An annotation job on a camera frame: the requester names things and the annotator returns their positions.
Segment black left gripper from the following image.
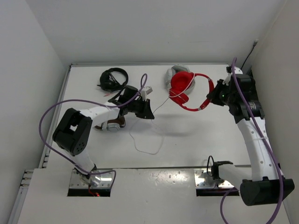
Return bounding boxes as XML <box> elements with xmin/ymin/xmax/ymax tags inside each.
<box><xmin>128</xmin><ymin>97</ymin><xmax>154</xmax><ymax>119</ymax></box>

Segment white headphone cable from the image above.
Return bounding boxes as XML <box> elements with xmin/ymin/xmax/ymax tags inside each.
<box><xmin>129</xmin><ymin>73</ymin><xmax>196</xmax><ymax>155</ymax></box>

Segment red headphones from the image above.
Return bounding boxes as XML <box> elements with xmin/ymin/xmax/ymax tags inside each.
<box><xmin>169</xmin><ymin>71</ymin><xmax>214</xmax><ymax>112</ymax></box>

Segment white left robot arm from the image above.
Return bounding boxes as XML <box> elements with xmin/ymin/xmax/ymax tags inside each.
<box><xmin>52</xmin><ymin>85</ymin><xmax>154</xmax><ymax>179</ymax></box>

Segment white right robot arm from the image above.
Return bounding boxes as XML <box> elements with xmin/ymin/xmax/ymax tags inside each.
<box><xmin>207</xmin><ymin>74</ymin><xmax>295</xmax><ymax>206</ymax></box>

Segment brown silver headphones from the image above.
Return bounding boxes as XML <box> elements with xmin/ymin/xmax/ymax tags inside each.
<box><xmin>94</xmin><ymin>117</ymin><xmax>126</xmax><ymax>132</ymax></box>

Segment black headphones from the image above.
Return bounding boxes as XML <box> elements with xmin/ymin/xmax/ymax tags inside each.
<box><xmin>97</xmin><ymin>68</ymin><xmax>129</xmax><ymax>92</ymax></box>

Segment grey white headphones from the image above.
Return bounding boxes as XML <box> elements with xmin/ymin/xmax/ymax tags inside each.
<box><xmin>164</xmin><ymin>64</ymin><xmax>196</xmax><ymax>95</ymax></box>

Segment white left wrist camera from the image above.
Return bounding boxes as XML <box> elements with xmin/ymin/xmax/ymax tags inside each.
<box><xmin>140</xmin><ymin>86</ymin><xmax>153</xmax><ymax>98</ymax></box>

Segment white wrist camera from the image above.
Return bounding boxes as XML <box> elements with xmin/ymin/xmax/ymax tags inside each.
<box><xmin>222</xmin><ymin>66</ymin><xmax>243</xmax><ymax>86</ymax></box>
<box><xmin>140</xmin><ymin>86</ymin><xmax>153</xmax><ymax>98</ymax></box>

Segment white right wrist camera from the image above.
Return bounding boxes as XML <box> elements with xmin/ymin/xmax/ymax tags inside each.
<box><xmin>222</xmin><ymin>66</ymin><xmax>243</xmax><ymax>86</ymax></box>

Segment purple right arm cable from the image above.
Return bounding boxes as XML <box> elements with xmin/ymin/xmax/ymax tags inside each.
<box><xmin>220</xmin><ymin>57</ymin><xmax>287</xmax><ymax>224</ymax></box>

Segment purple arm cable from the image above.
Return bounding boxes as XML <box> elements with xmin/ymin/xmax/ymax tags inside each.
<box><xmin>220</xmin><ymin>57</ymin><xmax>287</xmax><ymax>224</ymax></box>
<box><xmin>38</xmin><ymin>73</ymin><xmax>148</xmax><ymax>187</ymax></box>

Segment black wall cable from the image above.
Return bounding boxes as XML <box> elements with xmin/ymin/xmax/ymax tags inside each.
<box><xmin>240</xmin><ymin>41</ymin><xmax>259</xmax><ymax>70</ymax></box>

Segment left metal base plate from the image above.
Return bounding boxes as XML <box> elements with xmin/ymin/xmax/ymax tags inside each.
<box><xmin>69</xmin><ymin>169</ymin><xmax>114</xmax><ymax>189</ymax></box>

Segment metal base plate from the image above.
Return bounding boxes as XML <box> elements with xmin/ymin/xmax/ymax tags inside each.
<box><xmin>69</xmin><ymin>169</ymin><xmax>114</xmax><ymax>189</ymax></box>
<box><xmin>194</xmin><ymin>168</ymin><xmax>234</xmax><ymax>189</ymax></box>

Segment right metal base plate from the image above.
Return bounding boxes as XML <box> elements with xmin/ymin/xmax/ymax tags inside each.
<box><xmin>194</xmin><ymin>168</ymin><xmax>234</xmax><ymax>189</ymax></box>

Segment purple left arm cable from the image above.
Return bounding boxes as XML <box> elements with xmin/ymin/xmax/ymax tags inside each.
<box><xmin>38</xmin><ymin>73</ymin><xmax>148</xmax><ymax>187</ymax></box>

